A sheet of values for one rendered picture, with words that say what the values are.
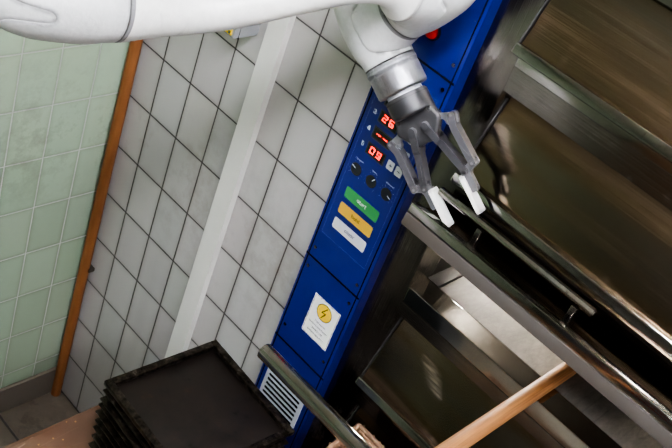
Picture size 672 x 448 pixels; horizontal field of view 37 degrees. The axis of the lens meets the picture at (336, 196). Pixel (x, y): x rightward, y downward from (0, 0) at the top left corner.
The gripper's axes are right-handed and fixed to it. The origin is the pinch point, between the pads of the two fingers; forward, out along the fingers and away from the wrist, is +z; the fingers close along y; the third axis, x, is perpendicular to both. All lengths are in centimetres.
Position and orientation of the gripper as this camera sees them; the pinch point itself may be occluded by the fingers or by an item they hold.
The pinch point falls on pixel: (457, 202)
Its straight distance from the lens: 168.2
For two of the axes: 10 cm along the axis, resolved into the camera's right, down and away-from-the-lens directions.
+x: -4.3, 2.1, -8.8
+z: 4.3, 9.0, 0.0
